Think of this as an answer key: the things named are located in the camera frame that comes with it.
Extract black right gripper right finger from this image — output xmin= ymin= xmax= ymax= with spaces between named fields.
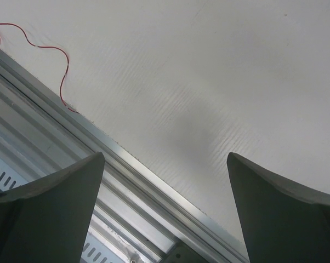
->
xmin=227 ymin=152 xmax=330 ymax=262

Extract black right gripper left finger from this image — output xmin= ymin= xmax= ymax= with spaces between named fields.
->
xmin=0 ymin=152 xmax=105 ymax=262

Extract red single wire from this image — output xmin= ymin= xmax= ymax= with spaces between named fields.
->
xmin=0 ymin=0 xmax=78 ymax=113

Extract white slotted cable duct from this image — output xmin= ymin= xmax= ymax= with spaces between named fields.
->
xmin=0 ymin=158 xmax=123 ymax=262

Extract aluminium frame rail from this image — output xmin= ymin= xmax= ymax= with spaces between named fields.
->
xmin=0 ymin=51 xmax=248 ymax=262

